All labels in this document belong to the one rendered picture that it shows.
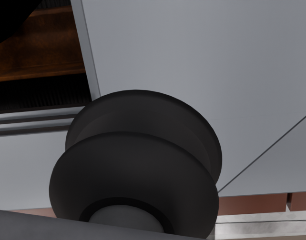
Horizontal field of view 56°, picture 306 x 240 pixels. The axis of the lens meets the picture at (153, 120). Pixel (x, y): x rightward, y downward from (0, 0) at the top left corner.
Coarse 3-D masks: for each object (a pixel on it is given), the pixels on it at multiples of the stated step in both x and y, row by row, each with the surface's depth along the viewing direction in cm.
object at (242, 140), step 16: (304, 112) 25; (224, 128) 26; (240, 128) 26; (256, 128) 26; (272, 128) 26; (288, 128) 26; (224, 144) 27; (240, 144) 27; (256, 144) 27; (272, 144) 27; (224, 160) 27; (240, 160) 27
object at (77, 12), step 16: (80, 0) 23; (80, 16) 23; (80, 32) 25; (96, 80) 26; (96, 96) 26; (0, 112) 29; (16, 112) 28; (32, 112) 28; (48, 112) 28; (64, 112) 28; (0, 128) 28; (16, 128) 28; (32, 128) 28; (48, 128) 28; (64, 128) 27
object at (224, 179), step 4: (220, 176) 28; (224, 176) 28; (228, 176) 28; (232, 176) 28; (220, 180) 28; (224, 180) 28; (228, 180) 28; (216, 184) 29; (220, 184) 29; (224, 184) 29; (220, 188) 29
